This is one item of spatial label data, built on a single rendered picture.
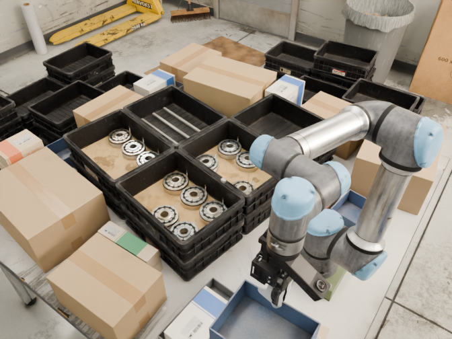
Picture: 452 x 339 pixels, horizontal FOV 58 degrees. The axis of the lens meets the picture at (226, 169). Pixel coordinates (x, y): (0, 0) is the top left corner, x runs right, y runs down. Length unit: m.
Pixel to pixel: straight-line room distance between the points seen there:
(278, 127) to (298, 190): 1.23
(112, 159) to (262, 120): 0.72
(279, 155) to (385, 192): 0.42
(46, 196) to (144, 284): 0.53
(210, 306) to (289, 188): 0.71
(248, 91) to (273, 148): 1.22
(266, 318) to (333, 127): 0.49
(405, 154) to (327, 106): 1.01
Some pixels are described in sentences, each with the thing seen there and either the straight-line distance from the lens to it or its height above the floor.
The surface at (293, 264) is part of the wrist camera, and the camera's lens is 0.87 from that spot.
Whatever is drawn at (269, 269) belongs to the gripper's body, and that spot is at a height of 1.26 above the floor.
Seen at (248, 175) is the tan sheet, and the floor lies 0.83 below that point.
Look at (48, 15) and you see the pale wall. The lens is 4.96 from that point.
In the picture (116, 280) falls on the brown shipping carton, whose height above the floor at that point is 0.86.
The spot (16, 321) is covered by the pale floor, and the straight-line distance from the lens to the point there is 2.49.
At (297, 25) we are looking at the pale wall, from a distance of 4.68.
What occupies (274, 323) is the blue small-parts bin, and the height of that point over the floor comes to 1.07.
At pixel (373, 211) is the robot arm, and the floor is 1.13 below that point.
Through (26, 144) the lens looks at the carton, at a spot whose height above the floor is 0.93.
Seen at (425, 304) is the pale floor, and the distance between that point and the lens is 2.52.
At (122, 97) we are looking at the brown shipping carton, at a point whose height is 0.86.
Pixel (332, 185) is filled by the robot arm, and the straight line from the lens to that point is 0.83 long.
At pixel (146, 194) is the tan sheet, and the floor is 0.83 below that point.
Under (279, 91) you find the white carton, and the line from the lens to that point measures 2.14.
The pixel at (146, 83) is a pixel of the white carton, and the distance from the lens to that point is 2.29.
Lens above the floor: 2.00
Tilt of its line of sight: 43 degrees down
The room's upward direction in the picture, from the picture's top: straight up
